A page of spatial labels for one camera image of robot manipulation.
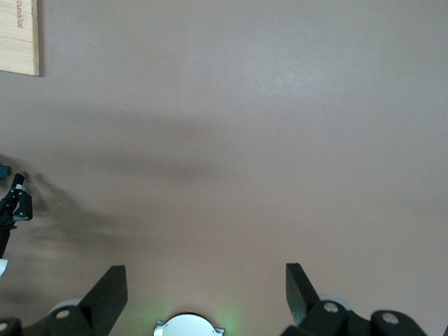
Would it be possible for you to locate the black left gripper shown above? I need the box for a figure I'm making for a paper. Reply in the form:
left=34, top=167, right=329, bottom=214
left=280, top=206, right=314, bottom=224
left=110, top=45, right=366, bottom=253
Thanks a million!
left=0, top=173, right=33, bottom=260

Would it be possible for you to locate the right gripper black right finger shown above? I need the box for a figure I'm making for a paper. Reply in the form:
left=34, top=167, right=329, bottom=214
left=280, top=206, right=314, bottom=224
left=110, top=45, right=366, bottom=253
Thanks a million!
left=281, top=262, right=428, bottom=336

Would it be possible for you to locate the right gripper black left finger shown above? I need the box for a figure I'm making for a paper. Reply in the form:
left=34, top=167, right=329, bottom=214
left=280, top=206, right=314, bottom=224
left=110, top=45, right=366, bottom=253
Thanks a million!
left=0, top=265, right=127, bottom=336

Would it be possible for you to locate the bamboo cutting board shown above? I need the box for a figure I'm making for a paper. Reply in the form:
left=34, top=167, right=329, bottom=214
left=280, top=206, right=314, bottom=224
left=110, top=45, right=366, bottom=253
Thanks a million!
left=0, top=0, right=41, bottom=77

